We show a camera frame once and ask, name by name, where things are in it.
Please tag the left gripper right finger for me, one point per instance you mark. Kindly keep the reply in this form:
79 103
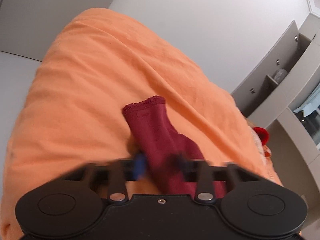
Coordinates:
198 182

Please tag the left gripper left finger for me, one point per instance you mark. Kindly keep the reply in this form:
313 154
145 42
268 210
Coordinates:
108 180

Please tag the dark red knit shirt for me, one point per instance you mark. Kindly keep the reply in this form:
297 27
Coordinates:
161 144

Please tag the pink patterned bed sheet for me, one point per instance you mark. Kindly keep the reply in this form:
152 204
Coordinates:
264 151

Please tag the red plush item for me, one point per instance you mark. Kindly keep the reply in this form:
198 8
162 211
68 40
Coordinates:
262 134

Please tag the orange bed blanket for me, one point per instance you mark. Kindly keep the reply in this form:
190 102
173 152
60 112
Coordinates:
72 116

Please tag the grey built-in wardrobe unit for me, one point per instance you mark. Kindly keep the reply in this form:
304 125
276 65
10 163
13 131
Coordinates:
294 139

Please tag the clear bag in wardrobe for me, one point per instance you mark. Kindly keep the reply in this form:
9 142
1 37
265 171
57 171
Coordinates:
280 75

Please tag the light blue left curtain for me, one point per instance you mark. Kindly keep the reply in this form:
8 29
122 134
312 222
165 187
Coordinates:
311 103

